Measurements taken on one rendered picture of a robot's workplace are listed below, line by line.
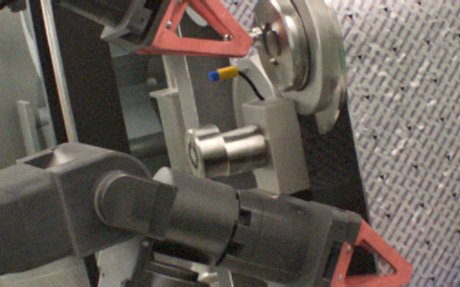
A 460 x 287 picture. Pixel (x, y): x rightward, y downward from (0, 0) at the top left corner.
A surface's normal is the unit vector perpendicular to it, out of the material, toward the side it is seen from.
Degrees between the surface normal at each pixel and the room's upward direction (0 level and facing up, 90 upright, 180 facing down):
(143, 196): 95
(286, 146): 90
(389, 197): 90
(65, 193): 95
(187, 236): 112
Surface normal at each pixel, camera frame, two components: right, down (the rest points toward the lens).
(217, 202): 0.43, -0.51
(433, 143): 0.32, 0.07
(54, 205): 0.53, 0.04
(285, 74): -0.93, 0.23
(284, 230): 0.40, -0.30
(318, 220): -0.90, -0.27
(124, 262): -0.79, -0.25
